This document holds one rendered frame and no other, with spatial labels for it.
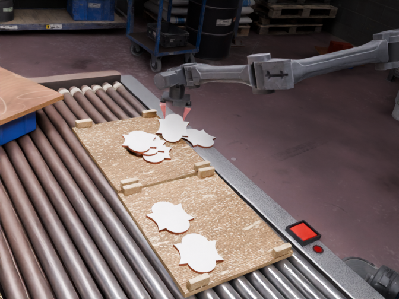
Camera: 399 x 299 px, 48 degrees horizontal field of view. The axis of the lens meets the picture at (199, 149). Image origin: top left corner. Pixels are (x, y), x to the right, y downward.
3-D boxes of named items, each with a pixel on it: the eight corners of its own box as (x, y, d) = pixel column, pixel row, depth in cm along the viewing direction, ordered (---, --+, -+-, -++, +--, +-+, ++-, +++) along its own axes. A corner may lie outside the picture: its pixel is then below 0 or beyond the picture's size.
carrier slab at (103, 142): (156, 117, 181) (157, 114, 180) (212, 172, 153) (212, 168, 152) (72, 130, 162) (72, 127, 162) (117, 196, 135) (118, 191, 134)
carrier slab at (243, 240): (213, 174, 152) (214, 171, 151) (292, 255, 124) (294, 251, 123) (117, 197, 134) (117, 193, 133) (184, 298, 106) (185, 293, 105)
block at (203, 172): (211, 171, 150) (212, 165, 149) (214, 174, 149) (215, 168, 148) (196, 175, 147) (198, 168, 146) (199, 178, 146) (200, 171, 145)
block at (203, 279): (206, 279, 110) (208, 271, 109) (209, 284, 109) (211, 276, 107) (185, 286, 107) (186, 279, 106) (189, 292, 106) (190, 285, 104)
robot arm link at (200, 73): (280, 90, 125) (275, 51, 122) (265, 95, 122) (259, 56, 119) (198, 87, 160) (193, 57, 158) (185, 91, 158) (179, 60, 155)
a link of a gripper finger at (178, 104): (189, 125, 167) (192, 102, 162) (170, 123, 166) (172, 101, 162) (189, 117, 173) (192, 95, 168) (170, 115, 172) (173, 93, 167)
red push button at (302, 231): (302, 225, 136) (303, 222, 136) (316, 238, 132) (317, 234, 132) (288, 231, 133) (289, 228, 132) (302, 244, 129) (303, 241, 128)
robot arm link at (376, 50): (276, 98, 114) (272, 59, 111) (255, 93, 127) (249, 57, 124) (417, 63, 126) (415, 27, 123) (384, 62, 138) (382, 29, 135)
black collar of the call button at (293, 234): (302, 223, 137) (303, 219, 136) (320, 239, 132) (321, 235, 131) (284, 230, 133) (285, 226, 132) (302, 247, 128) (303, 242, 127)
